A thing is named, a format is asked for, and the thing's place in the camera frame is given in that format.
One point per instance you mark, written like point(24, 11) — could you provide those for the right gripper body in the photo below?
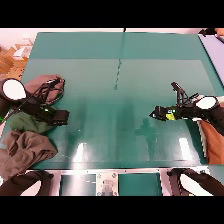
point(164, 113)

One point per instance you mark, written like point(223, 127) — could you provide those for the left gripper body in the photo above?
point(60, 117)

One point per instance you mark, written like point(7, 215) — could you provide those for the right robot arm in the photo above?
point(207, 103)

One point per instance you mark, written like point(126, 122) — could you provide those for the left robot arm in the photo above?
point(13, 90)

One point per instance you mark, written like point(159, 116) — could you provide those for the green garment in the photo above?
point(26, 122)

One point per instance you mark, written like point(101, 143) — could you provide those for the olive grey garment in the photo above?
point(26, 150)

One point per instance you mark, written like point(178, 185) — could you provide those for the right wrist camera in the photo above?
point(181, 95)

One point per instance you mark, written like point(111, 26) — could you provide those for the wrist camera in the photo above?
point(181, 95)
point(50, 84)

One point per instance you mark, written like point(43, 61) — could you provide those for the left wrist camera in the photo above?
point(50, 84)

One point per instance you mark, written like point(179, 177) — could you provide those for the silver frame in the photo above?
point(106, 183)

